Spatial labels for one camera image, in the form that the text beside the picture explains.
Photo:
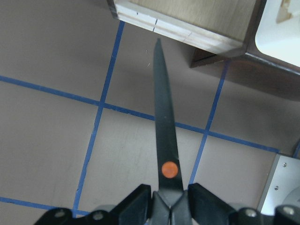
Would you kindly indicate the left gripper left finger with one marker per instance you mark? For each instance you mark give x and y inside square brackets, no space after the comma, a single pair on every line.
[140,207]

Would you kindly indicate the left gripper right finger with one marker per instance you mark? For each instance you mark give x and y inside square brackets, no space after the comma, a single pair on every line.
[202,206]

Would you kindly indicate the orange handled scissors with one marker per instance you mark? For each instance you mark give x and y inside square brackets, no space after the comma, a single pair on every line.
[169,173]

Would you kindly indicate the wooden drawer with white handle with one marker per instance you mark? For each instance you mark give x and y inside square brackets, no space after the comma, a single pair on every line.
[216,26]

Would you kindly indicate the dark wooden drawer cabinet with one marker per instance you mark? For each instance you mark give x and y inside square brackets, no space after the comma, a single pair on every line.
[252,68]

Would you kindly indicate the cream plastic tray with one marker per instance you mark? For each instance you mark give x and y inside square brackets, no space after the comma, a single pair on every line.
[278,33]

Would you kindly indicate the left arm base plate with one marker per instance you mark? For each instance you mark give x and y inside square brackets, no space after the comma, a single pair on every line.
[282,186]

